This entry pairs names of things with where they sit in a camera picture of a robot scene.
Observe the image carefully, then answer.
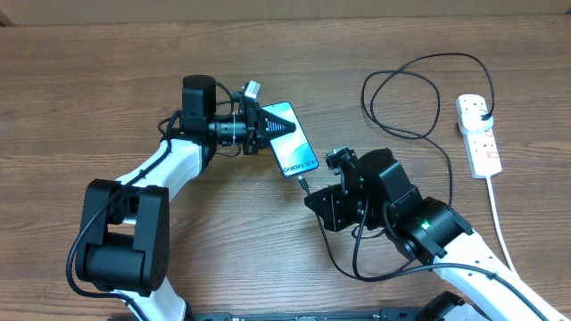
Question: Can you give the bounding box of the Samsung Galaxy smartphone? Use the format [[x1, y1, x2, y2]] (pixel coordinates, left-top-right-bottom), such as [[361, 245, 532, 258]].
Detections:
[[262, 102, 319, 177]]

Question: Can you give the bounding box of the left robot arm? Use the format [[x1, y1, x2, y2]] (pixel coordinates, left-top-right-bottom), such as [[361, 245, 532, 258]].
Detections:
[[66, 75, 297, 320]]

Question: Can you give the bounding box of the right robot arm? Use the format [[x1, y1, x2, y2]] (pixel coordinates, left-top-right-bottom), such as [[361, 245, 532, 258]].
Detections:
[[304, 148, 564, 320]]

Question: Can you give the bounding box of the white charger plug adapter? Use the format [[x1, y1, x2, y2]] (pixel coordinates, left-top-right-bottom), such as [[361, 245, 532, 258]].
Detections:
[[458, 110, 494, 135]]

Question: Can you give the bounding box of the white power strip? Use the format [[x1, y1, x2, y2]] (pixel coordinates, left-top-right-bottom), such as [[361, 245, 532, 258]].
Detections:
[[455, 94, 502, 179]]

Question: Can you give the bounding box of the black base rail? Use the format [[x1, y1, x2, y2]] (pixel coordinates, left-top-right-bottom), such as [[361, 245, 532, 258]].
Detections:
[[182, 292, 492, 321]]

